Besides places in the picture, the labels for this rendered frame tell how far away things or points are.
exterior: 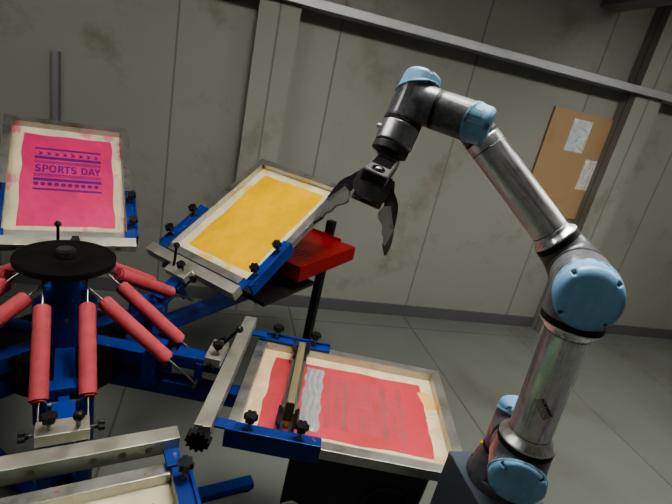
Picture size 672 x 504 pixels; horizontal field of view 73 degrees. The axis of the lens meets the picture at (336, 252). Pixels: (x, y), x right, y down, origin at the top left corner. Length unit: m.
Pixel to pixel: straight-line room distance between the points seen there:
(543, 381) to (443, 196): 3.56
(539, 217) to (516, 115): 3.64
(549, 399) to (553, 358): 0.09
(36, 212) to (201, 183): 1.72
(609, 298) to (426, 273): 3.84
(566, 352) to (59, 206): 2.28
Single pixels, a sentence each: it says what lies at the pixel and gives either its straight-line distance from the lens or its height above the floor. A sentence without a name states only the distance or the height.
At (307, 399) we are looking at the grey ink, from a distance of 1.77.
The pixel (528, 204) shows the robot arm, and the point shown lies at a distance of 1.02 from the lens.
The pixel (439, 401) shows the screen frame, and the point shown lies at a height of 0.99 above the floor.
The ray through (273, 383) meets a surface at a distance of 1.82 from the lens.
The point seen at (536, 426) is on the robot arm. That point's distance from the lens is 1.05.
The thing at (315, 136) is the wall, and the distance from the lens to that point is 3.98.
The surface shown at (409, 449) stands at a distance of 1.71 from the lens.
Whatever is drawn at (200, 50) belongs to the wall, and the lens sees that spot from 3.90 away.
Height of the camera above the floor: 2.04
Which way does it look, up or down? 20 degrees down
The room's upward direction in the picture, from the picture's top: 12 degrees clockwise
